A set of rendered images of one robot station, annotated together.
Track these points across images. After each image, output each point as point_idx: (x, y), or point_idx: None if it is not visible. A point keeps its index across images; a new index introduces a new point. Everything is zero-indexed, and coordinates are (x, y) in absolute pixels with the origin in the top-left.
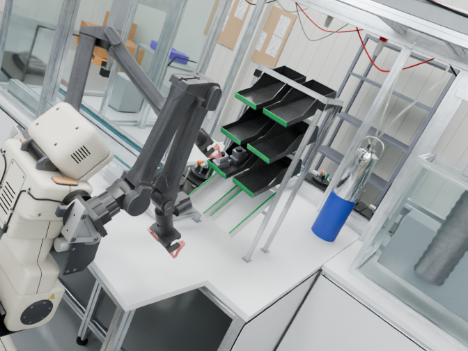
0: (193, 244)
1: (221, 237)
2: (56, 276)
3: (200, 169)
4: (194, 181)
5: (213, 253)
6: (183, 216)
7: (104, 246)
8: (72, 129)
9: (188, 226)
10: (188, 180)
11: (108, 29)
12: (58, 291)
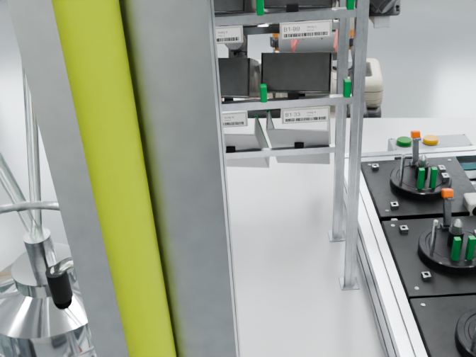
0: (274, 199)
1: (272, 244)
2: (280, 96)
3: (444, 215)
4: (422, 222)
5: (244, 211)
6: (346, 213)
7: (309, 129)
8: None
9: (321, 215)
10: (424, 212)
11: None
12: (280, 116)
